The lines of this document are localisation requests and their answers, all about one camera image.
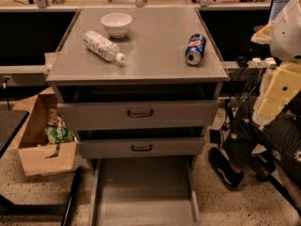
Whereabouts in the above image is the blue pepsi can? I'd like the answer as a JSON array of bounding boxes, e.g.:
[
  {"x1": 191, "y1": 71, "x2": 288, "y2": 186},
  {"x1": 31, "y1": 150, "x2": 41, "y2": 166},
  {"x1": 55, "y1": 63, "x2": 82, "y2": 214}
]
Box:
[{"x1": 185, "y1": 34, "x2": 206, "y2": 66}]

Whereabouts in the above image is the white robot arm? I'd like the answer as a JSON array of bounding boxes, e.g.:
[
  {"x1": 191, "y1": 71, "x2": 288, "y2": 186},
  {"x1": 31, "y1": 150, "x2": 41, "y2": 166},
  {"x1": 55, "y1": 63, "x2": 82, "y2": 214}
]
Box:
[{"x1": 251, "y1": 0, "x2": 301, "y2": 124}]

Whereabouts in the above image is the grey drawer cabinet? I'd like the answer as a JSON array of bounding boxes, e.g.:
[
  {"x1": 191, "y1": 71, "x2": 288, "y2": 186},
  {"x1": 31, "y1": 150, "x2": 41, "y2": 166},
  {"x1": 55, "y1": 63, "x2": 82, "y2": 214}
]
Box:
[{"x1": 45, "y1": 6, "x2": 229, "y2": 162}]

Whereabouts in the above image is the grey top drawer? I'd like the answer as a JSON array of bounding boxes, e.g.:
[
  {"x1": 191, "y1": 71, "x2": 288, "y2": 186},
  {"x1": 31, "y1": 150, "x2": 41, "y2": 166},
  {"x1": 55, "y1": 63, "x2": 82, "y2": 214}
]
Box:
[{"x1": 58, "y1": 100, "x2": 219, "y2": 131}]

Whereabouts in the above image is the grey middle drawer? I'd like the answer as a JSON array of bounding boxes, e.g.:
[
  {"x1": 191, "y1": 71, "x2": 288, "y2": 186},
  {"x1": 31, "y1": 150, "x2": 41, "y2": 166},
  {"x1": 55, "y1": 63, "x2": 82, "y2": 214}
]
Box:
[{"x1": 77, "y1": 137, "x2": 204, "y2": 159}]

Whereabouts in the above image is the grey open bottom drawer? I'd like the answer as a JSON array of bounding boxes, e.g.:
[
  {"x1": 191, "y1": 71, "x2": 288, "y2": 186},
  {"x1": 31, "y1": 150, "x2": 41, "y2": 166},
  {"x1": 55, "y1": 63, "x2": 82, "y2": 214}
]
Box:
[{"x1": 88, "y1": 156, "x2": 199, "y2": 226}]

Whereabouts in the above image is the clear plastic water bottle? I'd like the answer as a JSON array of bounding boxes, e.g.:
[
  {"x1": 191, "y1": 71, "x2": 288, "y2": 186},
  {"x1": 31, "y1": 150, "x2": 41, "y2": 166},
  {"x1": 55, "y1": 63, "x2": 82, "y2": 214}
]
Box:
[{"x1": 83, "y1": 30, "x2": 125, "y2": 63}]

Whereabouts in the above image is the white ceramic bowl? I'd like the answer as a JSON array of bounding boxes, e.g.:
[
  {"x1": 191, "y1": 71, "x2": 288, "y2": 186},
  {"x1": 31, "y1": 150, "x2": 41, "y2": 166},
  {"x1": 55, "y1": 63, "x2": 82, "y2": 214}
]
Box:
[{"x1": 101, "y1": 13, "x2": 133, "y2": 38}]

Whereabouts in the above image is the green snack bag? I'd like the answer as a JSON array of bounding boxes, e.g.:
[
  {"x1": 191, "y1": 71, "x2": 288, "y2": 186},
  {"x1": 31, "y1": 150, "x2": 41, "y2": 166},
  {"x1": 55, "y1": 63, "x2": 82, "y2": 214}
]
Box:
[{"x1": 45, "y1": 127, "x2": 73, "y2": 144}]

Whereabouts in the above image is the black sneaker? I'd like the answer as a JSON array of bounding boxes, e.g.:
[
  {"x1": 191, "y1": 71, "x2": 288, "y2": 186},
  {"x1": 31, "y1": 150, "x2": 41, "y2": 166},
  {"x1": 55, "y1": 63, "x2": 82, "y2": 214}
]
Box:
[{"x1": 208, "y1": 148, "x2": 244, "y2": 190}]

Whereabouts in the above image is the white power strip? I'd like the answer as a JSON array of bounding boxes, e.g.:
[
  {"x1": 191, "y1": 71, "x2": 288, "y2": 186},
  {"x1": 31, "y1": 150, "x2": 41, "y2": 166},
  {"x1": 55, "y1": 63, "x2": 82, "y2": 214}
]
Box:
[{"x1": 247, "y1": 57, "x2": 277, "y2": 68}]

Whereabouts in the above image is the brown cardboard box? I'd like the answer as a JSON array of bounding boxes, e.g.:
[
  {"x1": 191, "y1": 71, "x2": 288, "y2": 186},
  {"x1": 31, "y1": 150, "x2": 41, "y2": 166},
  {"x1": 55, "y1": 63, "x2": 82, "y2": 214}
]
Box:
[{"x1": 11, "y1": 87, "x2": 86, "y2": 176}]

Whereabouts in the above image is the dark patterned trouser leg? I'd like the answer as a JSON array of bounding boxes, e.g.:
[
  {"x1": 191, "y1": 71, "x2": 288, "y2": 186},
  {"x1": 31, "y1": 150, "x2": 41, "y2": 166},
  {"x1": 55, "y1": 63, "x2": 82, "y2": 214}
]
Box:
[{"x1": 224, "y1": 98, "x2": 301, "y2": 183}]

